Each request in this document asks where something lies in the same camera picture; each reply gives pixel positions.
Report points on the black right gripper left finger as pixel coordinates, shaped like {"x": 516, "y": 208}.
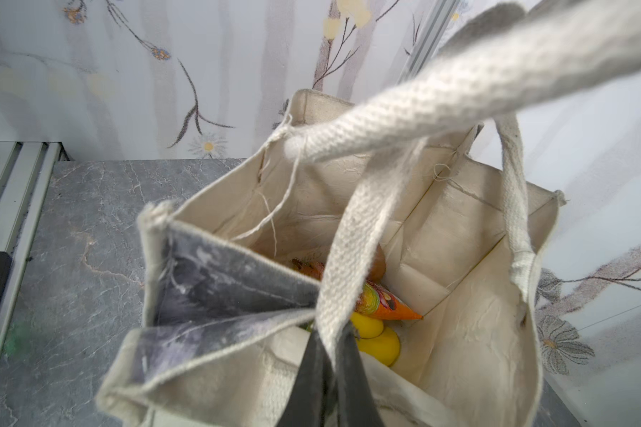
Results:
{"x": 308, "y": 402}

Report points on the cream canvas tote bag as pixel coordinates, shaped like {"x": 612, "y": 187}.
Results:
{"x": 431, "y": 170}

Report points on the orange candy bag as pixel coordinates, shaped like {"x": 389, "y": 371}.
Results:
{"x": 373, "y": 302}

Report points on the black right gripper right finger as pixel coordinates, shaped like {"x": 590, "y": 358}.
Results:
{"x": 356, "y": 406}

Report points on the aluminium rail base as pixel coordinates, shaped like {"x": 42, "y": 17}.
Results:
{"x": 25, "y": 172}

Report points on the yellow banana bunch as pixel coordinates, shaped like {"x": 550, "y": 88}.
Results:
{"x": 374, "y": 337}

